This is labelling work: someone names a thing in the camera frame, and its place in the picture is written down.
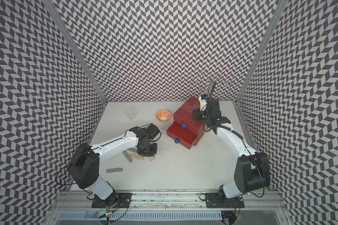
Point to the clear plastic cup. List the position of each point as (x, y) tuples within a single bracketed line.
[(130, 113)]

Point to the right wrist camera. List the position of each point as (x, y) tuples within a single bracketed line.
[(203, 101)]

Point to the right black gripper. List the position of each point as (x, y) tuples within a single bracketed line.
[(196, 112)]

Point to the olive green knife upper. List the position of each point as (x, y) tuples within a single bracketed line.
[(134, 150)]

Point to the aluminium front rail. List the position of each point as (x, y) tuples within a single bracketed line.
[(168, 207)]

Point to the red drawer cabinet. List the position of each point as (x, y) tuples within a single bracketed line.
[(184, 115)]

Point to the olive green knife lower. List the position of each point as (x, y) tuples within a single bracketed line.
[(111, 170)]

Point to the olive green knife middle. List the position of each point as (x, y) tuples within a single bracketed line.
[(127, 156)]

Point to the olive green knife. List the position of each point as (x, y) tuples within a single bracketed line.
[(111, 170), (127, 156), (134, 150)]

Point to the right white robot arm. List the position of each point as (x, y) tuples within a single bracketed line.
[(252, 167)]

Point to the chrome wire rack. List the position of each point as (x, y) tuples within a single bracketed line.
[(204, 82)]

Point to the orange patterned bowl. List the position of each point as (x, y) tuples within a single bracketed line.
[(163, 115)]

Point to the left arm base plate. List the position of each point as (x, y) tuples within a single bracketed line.
[(111, 200)]

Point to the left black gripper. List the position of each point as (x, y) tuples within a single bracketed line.
[(152, 153)]

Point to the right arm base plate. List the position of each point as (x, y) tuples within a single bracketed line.
[(225, 200)]

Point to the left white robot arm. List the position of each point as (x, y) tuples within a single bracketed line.
[(84, 166)]

